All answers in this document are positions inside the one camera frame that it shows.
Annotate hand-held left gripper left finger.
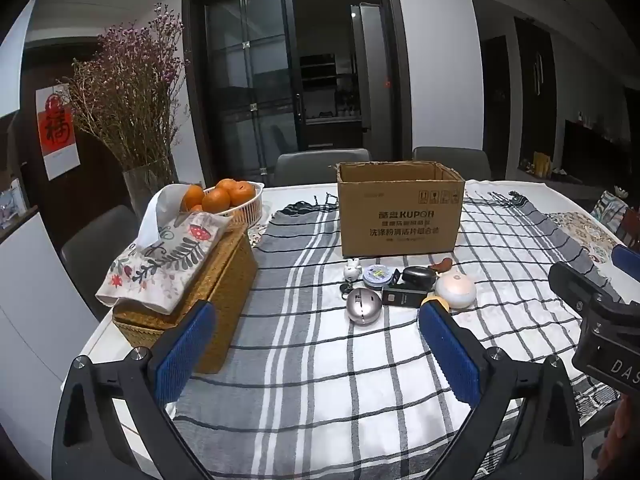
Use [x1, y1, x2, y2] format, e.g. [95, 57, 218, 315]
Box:
[51, 300, 218, 480]

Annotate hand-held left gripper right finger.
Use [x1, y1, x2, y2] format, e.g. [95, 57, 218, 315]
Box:
[418, 302, 585, 480]

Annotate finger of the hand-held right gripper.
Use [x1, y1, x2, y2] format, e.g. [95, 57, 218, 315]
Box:
[611, 244, 640, 276]
[547, 261, 623, 311]

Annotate round white lamp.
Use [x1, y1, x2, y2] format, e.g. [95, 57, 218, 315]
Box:
[434, 272, 477, 310]

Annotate small black box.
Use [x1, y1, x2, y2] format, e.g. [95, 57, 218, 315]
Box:
[381, 269, 426, 308]

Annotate black computer mouse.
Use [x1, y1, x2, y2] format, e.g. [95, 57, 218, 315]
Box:
[401, 266, 437, 293]

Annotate silver round case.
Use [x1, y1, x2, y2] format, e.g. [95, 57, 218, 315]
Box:
[346, 287, 382, 327]

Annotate round metal tin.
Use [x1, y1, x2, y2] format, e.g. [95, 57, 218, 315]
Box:
[362, 265, 394, 288]

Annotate brown cardboard box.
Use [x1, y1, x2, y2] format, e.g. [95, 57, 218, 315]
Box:
[336, 161, 466, 259]

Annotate person's right hand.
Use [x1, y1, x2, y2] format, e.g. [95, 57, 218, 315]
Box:
[612, 397, 640, 480]

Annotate striped cushion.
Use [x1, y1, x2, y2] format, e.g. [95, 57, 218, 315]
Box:
[590, 191, 628, 233]

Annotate patterned tablecloth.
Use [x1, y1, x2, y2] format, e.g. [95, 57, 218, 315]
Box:
[248, 210, 628, 413]

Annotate woven wicker storage box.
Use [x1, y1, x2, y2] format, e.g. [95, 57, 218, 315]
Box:
[112, 222, 259, 375]

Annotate low grey cabinet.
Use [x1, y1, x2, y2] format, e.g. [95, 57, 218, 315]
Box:
[517, 167, 618, 203]

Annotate floral fabric tissue cover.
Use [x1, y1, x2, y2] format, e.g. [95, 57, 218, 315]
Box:
[95, 210, 233, 313]

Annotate black television cabinet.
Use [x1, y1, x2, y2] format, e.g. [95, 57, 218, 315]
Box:
[565, 120, 633, 191]

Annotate grey white plaid cloth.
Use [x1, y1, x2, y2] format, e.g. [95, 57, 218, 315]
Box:
[167, 180, 623, 480]

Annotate dark grey dining chair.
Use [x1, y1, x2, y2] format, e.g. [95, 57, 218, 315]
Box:
[60, 204, 141, 321]

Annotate white tissue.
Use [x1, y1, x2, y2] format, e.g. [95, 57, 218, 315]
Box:
[137, 184, 188, 248]

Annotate white plastic fruit basket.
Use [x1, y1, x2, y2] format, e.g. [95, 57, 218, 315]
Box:
[202, 181, 265, 226]

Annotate glass vase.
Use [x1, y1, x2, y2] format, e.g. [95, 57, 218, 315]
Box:
[122, 157, 176, 221]

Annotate dark wooden door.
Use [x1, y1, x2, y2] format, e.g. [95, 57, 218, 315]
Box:
[515, 17, 556, 161]

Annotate dried purple flowers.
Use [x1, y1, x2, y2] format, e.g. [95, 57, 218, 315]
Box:
[62, 15, 188, 171]

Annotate glass sliding door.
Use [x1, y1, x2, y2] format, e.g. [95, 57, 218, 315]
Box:
[202, 0, 306, 188]

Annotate grey refrigerator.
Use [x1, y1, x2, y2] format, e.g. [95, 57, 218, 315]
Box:
[350, 2, 396, 133]

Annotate red wall calendar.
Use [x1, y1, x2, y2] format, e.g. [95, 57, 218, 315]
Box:
[35, 82, 82, 181]

